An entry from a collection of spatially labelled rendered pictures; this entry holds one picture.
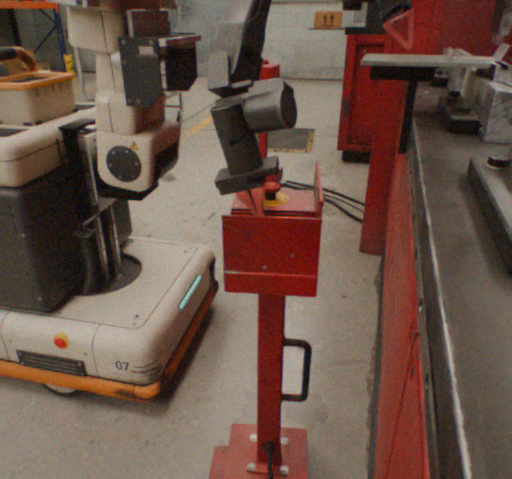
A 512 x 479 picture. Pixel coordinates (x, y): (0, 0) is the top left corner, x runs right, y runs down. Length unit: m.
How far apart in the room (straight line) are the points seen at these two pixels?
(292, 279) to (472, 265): 0.34
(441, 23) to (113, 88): 1.30
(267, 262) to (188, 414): 0.82
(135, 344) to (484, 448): 1.09
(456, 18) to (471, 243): 1.56
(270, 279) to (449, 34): 1.48
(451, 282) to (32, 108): 1.18
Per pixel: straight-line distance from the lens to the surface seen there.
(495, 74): 1.05
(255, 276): 0.74
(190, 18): 8.76
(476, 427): 0.32
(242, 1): 0.72
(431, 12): 2.01
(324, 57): 8.30
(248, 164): 0.68
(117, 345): 1.33
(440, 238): 0.52
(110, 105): 1.22
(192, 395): 1.51
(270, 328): 0.89
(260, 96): 0.65
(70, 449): 1.46
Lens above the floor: 1.10
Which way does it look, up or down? 26 degrees down
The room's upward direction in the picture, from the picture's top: straight up
